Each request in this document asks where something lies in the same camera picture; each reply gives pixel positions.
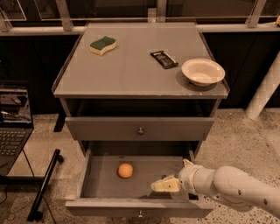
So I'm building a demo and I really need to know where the black snack bar wrapper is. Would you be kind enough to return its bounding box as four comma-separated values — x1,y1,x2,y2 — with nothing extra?
150,51,179,69

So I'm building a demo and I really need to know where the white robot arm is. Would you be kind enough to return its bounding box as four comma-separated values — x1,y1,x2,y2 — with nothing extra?
151,59,280,219

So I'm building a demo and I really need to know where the black stand leg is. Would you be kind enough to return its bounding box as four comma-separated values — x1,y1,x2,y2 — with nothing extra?
27,149,64,221

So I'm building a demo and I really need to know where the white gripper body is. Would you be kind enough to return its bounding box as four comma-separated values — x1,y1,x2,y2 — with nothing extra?
178,164,214,195

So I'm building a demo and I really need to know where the green yellow sponge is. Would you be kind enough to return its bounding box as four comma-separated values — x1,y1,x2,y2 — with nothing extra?
89,36,116,56

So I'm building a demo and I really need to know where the open grey middle drawer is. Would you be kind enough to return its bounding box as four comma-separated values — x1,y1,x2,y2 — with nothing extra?
66,142,213,218

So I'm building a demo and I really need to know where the white paper bowl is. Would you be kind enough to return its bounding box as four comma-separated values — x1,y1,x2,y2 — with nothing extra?
181,59,225,87

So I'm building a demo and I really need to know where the black laptop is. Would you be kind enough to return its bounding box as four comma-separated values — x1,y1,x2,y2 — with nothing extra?
0,80,33,175

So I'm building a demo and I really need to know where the grey drawer cabinet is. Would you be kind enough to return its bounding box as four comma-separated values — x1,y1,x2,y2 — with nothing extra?
51,22,230,219

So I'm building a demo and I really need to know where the orange fruit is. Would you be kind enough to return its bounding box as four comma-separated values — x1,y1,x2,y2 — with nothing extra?
118,163,133,179

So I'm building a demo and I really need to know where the black laptop cable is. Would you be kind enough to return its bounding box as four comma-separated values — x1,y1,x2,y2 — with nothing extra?
0,148,58,224

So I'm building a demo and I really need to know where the metal window railing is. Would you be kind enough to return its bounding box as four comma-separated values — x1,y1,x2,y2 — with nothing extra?
0,0,280,35

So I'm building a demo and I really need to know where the closed grey top drawer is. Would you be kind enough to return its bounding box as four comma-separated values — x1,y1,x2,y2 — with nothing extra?
66,117,214,141

